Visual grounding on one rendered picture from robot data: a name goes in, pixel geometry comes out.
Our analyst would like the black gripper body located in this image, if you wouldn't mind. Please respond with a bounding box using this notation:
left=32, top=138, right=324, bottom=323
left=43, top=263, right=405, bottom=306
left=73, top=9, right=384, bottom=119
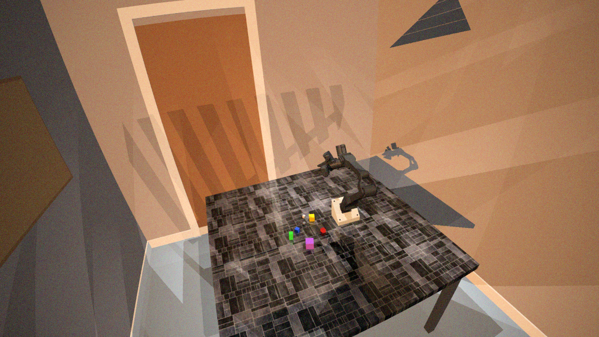
left=321, top=158, right=340, bottom=177

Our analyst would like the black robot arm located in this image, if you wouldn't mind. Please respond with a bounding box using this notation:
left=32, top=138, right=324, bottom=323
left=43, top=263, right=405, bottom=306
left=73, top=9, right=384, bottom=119
left=323, top=144, right=378, bottom=213

